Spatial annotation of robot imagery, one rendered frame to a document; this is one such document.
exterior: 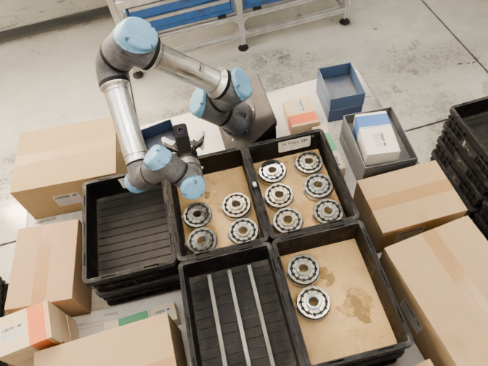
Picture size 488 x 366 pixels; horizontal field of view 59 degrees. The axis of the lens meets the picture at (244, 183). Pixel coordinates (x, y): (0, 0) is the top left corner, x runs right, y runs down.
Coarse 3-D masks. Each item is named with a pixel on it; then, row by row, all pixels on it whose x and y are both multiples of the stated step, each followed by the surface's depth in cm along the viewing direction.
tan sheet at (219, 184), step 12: (240, 168) 166; (216, 180) 164; (228, 180) 163; (240, 180) 163; (180, 192) 162; (216, 192) 160; (228, 192) 160; (240, 192) 159; (180, 204) 159; (216, 204) 158; (252, 204) 156; (216, 216) 155; (252, 216) 153; (216, 228) 152; (228, 228) 152; (228, 240) 149
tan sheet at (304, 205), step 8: (280, 160) 166; (288, 160) 166; (256, 168) 165; (288, 168) 164; (288, 176) 162; (296, 176) 161; (328, 176) 160; (264, 184) 160; (288, 184) 160; (296, 184) 159; (264, 192) 158; (296, 192) 157; (296, 200) 155; (304, 200) 155; (336, 200) 154; (296, 208) 153; (304, 208) 153; (312, 208) 153; (272, 216) 153; (304, 216) 151; (344, 216) 150; (304, 224) 150; (312, 224) 149
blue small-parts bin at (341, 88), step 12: (324, 72) 194; (336, 72) 195; (348, 72) 196; (324, 84) 186; (336, 84) 194; (348, 84) 193; (360, 84) 184; (324, 96) 190; (336, 96) 190; (348, 96) 180; (360, 96) 182; (336, 108) 185
